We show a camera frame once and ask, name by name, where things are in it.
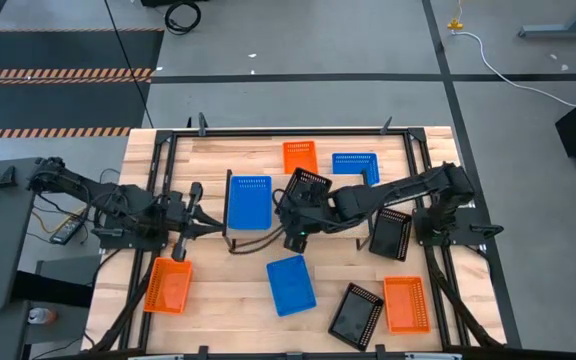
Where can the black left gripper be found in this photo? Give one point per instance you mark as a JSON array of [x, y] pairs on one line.
[[178, 217]]

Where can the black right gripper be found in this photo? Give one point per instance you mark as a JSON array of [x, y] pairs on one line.
[[300, 222]]

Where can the blue plastic basket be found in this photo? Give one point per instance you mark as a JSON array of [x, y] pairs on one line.
[[249, 205], [291, 286], [355, 164]]

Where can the black plastic basket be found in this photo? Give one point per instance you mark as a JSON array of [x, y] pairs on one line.
[[390, 235], [355, 317], [320, 181]]

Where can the orange plastic basket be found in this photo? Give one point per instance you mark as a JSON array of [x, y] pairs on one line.
[[168, 286], [300, 160], [406, 305]]

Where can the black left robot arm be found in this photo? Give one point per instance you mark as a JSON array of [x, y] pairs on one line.
[[118, 197]]

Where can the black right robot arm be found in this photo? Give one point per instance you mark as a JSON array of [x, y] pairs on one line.
[[393, 190]]

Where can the black table clamp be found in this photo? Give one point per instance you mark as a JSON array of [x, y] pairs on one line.
[[203, 352], [386, 126], [202, 125], [380, 351]]

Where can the black remote device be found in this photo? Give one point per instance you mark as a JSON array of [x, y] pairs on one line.
[[66, 230]]

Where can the dark grey cabinet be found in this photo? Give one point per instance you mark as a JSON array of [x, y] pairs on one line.
[[68, 270]]

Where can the plastic bottle orange drink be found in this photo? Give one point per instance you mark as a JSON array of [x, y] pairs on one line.
[[43, 316]]

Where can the black hazard-striped floor mat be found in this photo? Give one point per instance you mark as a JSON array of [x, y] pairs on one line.
[[68, 50], [58, 105]]

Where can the black triangular stand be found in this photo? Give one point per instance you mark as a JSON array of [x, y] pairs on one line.
[[8, 178]]

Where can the grey metal stand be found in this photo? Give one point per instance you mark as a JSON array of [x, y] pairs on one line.
[[558, 32]]

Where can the black aluminium rig frame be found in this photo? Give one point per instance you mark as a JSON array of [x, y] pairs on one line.
[[293, 133]]

